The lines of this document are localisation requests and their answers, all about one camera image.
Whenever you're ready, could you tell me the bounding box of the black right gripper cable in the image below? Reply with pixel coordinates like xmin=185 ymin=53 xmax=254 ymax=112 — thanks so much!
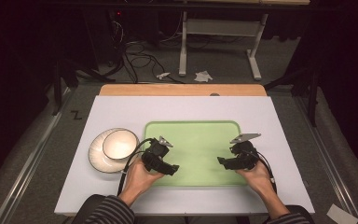
xmin=245 ymin=148 xmax=278 ymax=194

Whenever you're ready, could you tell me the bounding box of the white metal frame desk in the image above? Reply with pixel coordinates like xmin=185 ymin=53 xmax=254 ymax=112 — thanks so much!
xmin=173 ymin=0 xmax=310 ymax=81

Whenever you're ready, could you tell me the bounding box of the tangle of black floor cables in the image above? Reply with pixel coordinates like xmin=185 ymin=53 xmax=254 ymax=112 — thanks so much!
xmin=106 ymin=18 xmax=185 ymax=85

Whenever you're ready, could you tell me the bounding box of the black metal stand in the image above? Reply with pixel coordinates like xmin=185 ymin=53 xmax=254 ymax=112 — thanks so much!
xmin=263 ymin=66 xmax=322 ymax=128
xmin=51 ymin=59 xmax=117 ymax=117

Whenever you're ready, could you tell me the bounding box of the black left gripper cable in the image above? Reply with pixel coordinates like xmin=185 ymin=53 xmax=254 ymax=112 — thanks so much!
xmin=117 ymin=137 xmax=154 ymax=197

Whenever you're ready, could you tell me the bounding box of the large crumpled white paper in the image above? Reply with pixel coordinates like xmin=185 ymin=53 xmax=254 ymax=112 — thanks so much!
xmin=194 ymin=70 xmax=213 ymax=83

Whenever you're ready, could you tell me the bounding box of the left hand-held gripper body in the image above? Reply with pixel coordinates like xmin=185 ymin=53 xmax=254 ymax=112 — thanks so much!
xmin=140 ymin=135 xmax=174 ymax=173

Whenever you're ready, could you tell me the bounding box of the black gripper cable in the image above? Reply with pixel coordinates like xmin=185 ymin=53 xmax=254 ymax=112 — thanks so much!
xmin=245 ymin=148 xmax=278 ymax=194
xmin=117 ymin=137 xmax=154 ymax=197

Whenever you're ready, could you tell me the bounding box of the wooden table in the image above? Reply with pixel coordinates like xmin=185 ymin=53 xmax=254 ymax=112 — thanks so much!
xmin=98 ymin=83 xmax=268 ymax=97

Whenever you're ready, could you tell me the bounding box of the light green tray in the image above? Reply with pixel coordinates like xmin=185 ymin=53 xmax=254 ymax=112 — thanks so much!
xmin=143 ymin=119 xmax=250 ymax=188

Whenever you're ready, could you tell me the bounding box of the person's left hand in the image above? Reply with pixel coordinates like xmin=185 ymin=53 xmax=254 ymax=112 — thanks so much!
xmin=124 ymin=157 xmax=166 ymax=199

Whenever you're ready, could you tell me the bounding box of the person's right hand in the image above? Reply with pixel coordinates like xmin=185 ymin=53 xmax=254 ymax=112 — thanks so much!
xmin=236 ymin=160 xmax=277 ymax=196

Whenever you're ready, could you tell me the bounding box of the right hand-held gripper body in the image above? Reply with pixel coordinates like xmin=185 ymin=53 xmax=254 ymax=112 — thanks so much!
xmin=228 ymin=133 xmax=262 ymax=171

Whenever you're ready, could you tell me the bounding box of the metal floor rail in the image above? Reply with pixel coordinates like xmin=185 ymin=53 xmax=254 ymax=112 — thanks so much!
xmin=293 ymin=96 xmax=358 ymax=224
xmin=0 ymin=88 xmax=76 ymax=224

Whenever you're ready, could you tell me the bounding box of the flat white paper sheet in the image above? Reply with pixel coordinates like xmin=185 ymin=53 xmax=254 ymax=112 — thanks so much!
xmin=325 ymin=203 xmax=358 ymax=224

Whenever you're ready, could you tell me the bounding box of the white ribbed plate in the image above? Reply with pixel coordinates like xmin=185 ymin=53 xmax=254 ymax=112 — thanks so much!
xmin=88 ymin=127 xmax=141 ymax=175

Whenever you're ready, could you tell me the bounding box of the white bowl with dark rim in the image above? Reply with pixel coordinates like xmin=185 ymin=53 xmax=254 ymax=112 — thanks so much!
xmin=102 ymin=129 xmax=140 ymax=161

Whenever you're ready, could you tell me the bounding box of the white table mat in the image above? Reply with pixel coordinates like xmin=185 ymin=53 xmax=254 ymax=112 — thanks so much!
xmin=54 ymin=95 xmax=315 ymax=217

